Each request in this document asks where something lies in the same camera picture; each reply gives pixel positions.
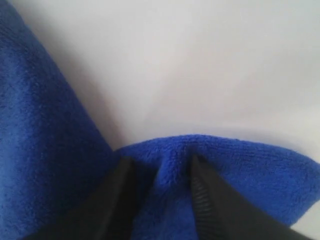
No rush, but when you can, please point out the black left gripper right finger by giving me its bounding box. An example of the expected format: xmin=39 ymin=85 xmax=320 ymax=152
xmin=191 ymin=154 xmax=315 ymax=240

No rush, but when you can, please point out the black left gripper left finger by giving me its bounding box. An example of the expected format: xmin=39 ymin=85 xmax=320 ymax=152
xmin=27 ymin=158 xmax=137 ymax=240

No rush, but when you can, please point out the blue microfibre cloth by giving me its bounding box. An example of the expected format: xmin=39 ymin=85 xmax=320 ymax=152
xmin=0 ymin=0 xmax=320 ymax=240

